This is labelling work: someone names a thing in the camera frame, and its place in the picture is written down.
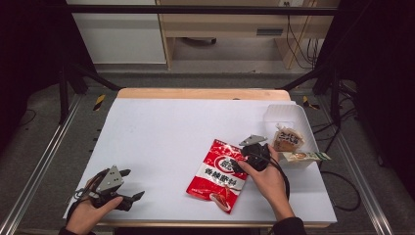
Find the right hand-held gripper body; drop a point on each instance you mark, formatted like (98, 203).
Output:
(256, 155)

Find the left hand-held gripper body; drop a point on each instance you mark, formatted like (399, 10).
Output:
(109, 181)

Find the large red seasoning packet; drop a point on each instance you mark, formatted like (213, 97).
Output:
(215, 178)

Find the small beige spouted sauce pouch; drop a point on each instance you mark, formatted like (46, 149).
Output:
(287, 139)

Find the green and gold sauce packet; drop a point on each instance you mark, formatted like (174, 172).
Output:
(306, 157)

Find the clear plastic container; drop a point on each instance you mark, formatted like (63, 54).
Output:
(287, 114)

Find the person's right hand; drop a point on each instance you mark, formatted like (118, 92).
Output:
(270, 182)

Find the person's left hand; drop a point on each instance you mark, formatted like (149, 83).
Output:
(88, 217)

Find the white paper sheet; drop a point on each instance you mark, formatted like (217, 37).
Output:
(169, 130)

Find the yellow and black tape strip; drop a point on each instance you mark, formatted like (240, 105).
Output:
(99, 102)
(309, 103)

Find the wooden table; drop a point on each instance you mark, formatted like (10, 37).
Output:
(202, 94)

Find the light wooden desk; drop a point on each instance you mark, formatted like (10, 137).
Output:
(228, 24)

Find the white cabinet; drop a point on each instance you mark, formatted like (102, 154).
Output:
(120, 36)

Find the black curtain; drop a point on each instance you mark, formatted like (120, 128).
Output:
(385, 65)
(29, 49)

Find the aluminium rail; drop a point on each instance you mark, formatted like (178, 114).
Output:
(355, 166)
(42, 153)

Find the black slanted frame strut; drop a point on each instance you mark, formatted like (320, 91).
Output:
(323, 78)
(94, 78)

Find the black horizontal frame bar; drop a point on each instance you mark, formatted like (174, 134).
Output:
(195, 9)

